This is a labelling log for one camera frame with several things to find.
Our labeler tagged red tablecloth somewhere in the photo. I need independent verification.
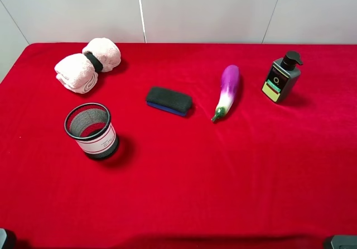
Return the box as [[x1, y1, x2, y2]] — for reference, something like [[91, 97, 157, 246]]
[[1, 43, 356, 248]]

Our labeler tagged black mesh pen cup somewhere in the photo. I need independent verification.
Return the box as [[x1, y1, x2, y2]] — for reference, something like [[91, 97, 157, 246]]
[[64, 103, 120, 161]]

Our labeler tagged dark grey pump bottle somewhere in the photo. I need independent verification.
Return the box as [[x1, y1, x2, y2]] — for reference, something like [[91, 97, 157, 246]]
[[262, 51, 303, 103]]

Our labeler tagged black blue whiteboard eraser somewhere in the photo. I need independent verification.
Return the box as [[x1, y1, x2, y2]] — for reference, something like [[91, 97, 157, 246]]
[[146, 87, 192, 117]]

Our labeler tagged pink towel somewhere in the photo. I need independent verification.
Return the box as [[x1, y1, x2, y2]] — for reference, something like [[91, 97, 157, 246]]
[[54, 37, 121, 94]]

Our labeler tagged purple toy eggplant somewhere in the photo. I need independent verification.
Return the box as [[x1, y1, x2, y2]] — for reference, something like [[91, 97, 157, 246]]
[[211, 65, 240, 122]]

